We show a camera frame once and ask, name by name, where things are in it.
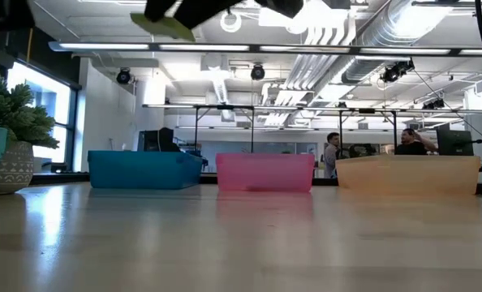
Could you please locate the person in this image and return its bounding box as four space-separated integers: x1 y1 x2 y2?
324 131 342 179
394 127 440 157

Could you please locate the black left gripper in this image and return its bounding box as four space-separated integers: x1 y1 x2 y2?
173 0 305 30

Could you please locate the black ceiling device cluster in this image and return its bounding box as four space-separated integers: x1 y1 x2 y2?
380 59 416 84

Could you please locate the LED light bar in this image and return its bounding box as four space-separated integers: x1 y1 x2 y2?
48 40 482 58

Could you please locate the pink translucent plastic bin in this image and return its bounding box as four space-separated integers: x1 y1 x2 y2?
215 152 316 193

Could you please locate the small black box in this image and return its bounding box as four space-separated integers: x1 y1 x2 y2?
41 161 68 174

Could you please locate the blue plastic bin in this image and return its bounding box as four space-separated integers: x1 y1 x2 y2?
87 150 204 191

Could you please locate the white cable coil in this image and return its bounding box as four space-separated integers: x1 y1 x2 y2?
219 11 243 34

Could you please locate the large window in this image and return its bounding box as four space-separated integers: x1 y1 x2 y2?
0 60 80 174

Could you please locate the orange translucent plastic bin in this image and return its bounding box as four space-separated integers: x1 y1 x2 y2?
334 155 481 199

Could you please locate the black ceiling camera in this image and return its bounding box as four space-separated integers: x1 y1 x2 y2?
250 63 266 81
115 67 132 86

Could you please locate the black monitor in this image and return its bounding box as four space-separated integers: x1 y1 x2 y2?
435 128 475 157
137 129 174 153

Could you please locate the black background station frame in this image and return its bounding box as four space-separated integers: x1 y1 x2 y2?
141 103 482 160

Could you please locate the yellow printed eraser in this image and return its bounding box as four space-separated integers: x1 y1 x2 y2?
129 11 196 43

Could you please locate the green potted plant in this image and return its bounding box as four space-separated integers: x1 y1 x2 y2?
0 76 60 195

